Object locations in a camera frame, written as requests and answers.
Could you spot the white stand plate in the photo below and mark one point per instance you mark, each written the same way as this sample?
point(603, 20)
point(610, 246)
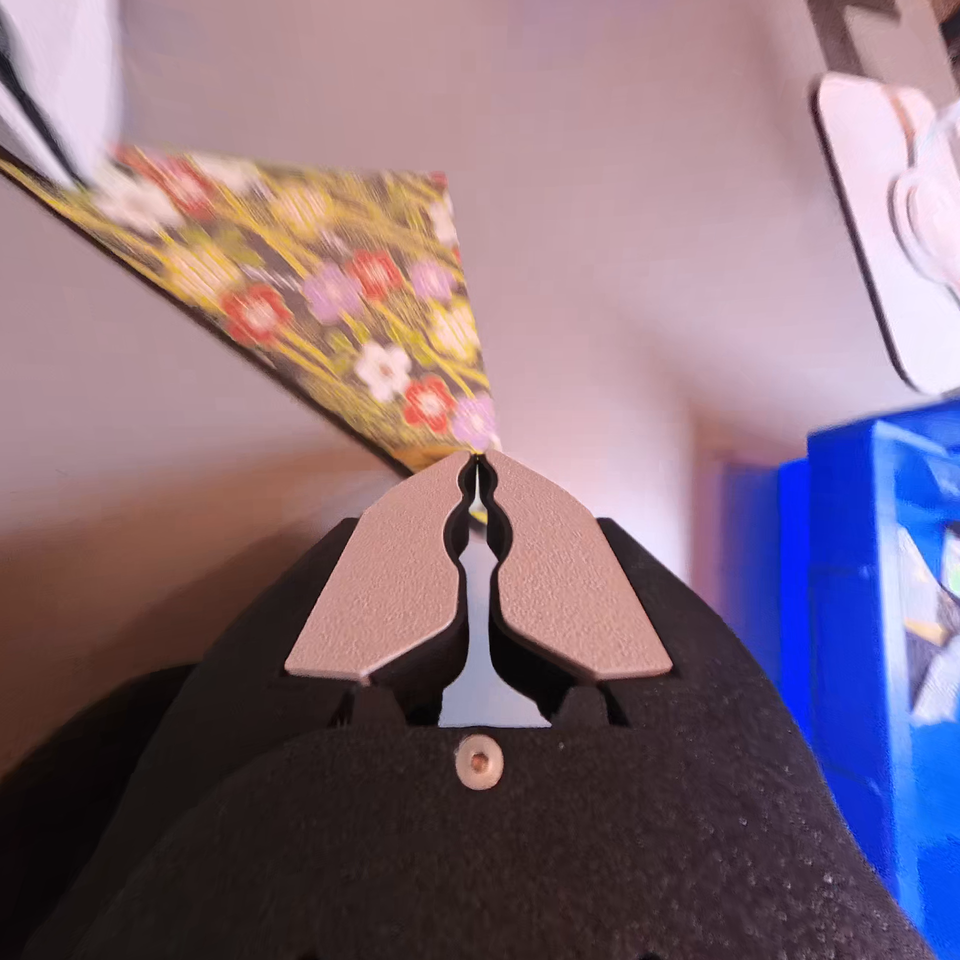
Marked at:
point(893, 225)

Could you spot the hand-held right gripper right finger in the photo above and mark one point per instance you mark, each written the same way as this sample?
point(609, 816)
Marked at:
point(578, 593)

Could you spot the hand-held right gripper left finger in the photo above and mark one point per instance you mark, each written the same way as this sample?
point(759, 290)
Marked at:
point(375, 593)

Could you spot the blue plastic bin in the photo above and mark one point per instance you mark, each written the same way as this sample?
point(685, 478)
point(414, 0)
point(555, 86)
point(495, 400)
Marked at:
point(855, 630)

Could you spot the green backed floral paper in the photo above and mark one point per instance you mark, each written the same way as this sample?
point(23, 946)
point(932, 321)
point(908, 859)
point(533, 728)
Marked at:
point(315, 300)

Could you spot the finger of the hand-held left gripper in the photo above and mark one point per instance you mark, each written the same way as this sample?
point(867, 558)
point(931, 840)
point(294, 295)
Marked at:
point(68, 75)
point(18, 135)

